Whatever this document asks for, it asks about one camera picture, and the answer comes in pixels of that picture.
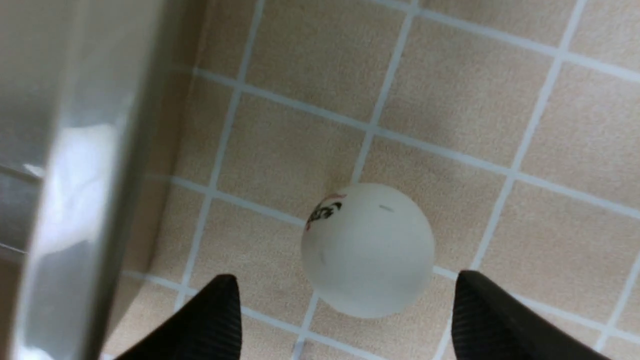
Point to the white ball with logo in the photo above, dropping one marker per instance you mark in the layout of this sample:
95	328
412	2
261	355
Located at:
368	250

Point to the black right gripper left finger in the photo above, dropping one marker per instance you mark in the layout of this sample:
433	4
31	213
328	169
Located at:
208	327

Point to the olive green plastic bin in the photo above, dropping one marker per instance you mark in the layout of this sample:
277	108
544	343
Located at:
92	104

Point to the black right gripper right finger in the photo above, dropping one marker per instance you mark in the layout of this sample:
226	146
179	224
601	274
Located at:
490	324

